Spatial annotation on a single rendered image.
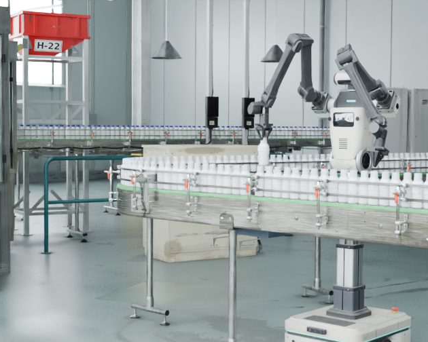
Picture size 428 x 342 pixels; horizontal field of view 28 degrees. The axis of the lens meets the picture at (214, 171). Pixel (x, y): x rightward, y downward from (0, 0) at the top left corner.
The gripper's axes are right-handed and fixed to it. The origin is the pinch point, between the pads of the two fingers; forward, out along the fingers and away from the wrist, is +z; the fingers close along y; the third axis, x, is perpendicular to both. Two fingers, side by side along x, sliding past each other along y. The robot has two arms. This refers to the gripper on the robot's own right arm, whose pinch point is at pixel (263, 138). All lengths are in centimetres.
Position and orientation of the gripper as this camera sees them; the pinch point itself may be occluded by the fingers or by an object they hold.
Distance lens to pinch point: 503.9
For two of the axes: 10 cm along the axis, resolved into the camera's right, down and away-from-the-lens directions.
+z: -0.1, 10.0, 0.3
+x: 7.6, 0.3, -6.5
